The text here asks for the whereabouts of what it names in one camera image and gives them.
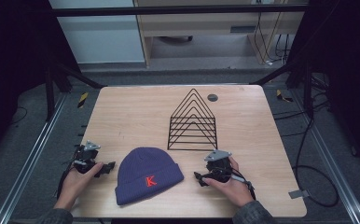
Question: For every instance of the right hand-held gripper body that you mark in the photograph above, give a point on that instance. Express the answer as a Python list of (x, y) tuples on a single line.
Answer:
[(219, 168)]

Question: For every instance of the person's right hand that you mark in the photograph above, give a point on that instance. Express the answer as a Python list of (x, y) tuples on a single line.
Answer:
[(235, 189)]

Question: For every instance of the grey tape strip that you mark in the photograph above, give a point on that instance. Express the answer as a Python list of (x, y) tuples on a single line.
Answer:
[(298, 194)]

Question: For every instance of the purple knit beanie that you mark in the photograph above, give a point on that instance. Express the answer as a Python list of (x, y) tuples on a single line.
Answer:
[(144, 177)]

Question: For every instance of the aluminium rail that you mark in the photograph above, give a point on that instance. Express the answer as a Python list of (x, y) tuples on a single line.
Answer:
[(29, 158), (330, 161)]

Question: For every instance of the person's left hand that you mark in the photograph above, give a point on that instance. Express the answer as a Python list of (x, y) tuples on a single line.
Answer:
[(72, 186)]

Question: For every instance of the black metal frame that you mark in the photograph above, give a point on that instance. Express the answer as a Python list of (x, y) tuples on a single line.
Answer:
[(168, 11)]

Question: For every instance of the light wooden desk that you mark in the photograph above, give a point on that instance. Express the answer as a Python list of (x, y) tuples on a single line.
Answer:
[(200, 26)]

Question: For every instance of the white cabinet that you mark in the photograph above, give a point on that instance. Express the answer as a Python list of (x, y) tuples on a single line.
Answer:
[(97, 37)]

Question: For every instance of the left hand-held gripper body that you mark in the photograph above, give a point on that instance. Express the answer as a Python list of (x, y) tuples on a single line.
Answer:
[(85, 158)]

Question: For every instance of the yellow black hazard tape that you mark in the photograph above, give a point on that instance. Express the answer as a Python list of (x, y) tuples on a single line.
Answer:
[(283, 96), (82, 100)]

